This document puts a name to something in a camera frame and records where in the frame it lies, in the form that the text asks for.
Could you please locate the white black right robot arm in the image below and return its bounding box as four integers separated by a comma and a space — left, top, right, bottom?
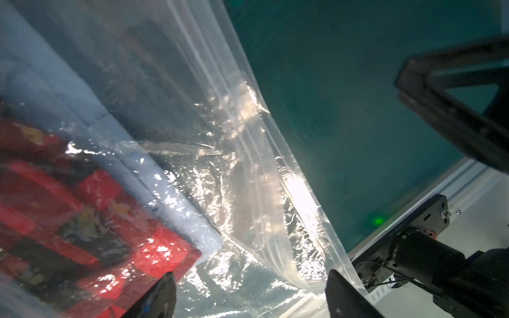
353, 35, 508, 317

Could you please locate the clear plastic vacuum bag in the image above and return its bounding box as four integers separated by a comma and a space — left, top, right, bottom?
8, 1, 367, 317

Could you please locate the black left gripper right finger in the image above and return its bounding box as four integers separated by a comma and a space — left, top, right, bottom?
326, 270, 383, 318

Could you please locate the red black plaid shirt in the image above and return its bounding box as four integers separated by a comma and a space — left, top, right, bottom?
1, 101, 201, 317

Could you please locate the light blue shirt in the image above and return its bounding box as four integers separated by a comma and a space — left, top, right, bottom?
1, 1, 221, 259

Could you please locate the aluminium table frame rail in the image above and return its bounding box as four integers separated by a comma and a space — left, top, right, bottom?
348, 158, 506, 261

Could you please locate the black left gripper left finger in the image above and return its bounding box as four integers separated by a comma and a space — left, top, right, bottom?
121, 272, 176, 318

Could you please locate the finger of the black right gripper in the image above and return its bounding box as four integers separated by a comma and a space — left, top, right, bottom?
394, 34, 508, 174

